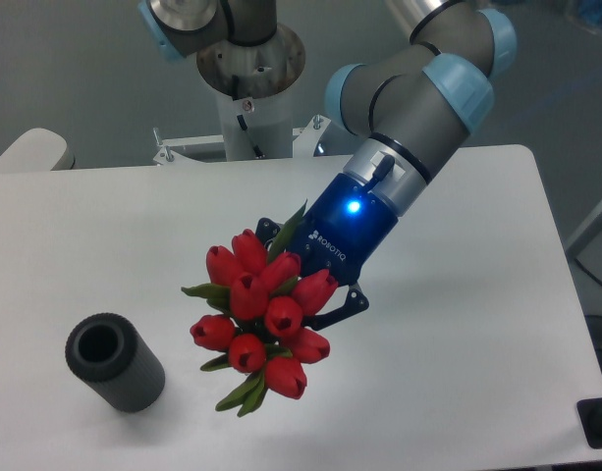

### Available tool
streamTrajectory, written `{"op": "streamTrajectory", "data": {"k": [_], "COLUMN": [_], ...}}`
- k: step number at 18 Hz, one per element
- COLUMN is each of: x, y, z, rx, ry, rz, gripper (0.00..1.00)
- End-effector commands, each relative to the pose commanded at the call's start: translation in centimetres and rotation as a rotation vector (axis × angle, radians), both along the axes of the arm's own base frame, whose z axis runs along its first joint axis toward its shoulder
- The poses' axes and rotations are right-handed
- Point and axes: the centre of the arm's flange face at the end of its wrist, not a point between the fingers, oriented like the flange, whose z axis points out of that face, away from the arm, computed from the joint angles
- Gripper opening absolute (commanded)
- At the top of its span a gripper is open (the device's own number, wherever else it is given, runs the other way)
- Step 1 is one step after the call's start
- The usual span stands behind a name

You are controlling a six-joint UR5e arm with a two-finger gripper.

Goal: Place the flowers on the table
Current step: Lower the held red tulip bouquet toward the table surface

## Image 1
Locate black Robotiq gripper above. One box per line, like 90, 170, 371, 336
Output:
254, 173, 398, 330

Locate red tulip bouquet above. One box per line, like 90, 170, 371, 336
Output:
182, 209, 339, 416

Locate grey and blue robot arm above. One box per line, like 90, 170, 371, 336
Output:
138, 1, 517, 331

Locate dark grey ribbed vase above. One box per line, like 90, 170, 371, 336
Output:
65, 313, 165, 413

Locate white chair seat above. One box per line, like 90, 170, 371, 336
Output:
0, 128, 76, 175

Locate white furniture at right edge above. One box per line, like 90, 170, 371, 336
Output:
564, 199, 602, 260

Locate black device at table edge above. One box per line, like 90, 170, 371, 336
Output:
576, 398, 602, 449

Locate clear bag with blue items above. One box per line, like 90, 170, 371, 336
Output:
565, 0, 602, 35

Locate black cable on pedestal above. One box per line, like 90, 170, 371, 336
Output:
235, 113, 266, 161

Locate white metal base frame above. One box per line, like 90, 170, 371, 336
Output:
152, 114, 359, 166

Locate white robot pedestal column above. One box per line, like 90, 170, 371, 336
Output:
196, 24, 305, 161

